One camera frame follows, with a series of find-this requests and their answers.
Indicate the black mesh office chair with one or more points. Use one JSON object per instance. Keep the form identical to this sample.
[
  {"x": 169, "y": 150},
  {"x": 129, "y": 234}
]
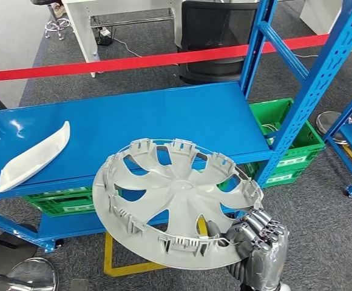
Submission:
[{"x": 218, "y": 28}]

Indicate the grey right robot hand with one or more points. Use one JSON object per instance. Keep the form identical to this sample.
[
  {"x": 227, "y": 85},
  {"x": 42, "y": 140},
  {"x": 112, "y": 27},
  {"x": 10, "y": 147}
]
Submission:
[{"x": 268, "y": 261}]

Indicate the red barrier belt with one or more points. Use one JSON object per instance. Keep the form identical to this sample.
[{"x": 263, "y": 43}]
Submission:
[{"x": 133, "y": 62}]

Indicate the white curved plastic part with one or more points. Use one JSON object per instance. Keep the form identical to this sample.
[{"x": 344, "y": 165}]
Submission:
[{"x": 33, "y": 160}]

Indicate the dark round stool base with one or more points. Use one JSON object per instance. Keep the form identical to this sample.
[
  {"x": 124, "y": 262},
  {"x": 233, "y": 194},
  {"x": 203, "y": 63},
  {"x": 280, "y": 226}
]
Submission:
[{"x": 12, "y": 251}]

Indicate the black router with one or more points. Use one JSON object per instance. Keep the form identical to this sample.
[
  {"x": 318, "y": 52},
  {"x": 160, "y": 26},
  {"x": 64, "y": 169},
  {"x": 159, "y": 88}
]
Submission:
[{"x": 104, "y": 39}]

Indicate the chrome stool base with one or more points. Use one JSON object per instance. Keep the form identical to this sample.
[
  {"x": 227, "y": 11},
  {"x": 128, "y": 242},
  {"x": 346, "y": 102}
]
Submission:
[
  {"x": 329, "y": 122},
  {"x": 33, "y": 275}
]

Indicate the grey plastic hubcap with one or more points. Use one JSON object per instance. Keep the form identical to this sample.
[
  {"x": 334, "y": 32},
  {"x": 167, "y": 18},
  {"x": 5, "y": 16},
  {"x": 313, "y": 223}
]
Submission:
[{"x": 179, "y": 192}]

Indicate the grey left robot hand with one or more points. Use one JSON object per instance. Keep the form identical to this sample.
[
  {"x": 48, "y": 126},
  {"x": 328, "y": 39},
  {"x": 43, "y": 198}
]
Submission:
[{"x": 79, "y": 285}]

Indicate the clear plastic water bottle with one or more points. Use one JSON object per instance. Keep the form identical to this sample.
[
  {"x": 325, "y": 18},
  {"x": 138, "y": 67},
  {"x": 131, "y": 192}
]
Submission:
[{"x": 96, "y": 56}]

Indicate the white office desk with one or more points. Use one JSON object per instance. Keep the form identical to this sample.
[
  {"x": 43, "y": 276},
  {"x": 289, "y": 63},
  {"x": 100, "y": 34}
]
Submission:
[
  {"x": 322, "y": 16},
  {"x": 78, "y": 28}
]

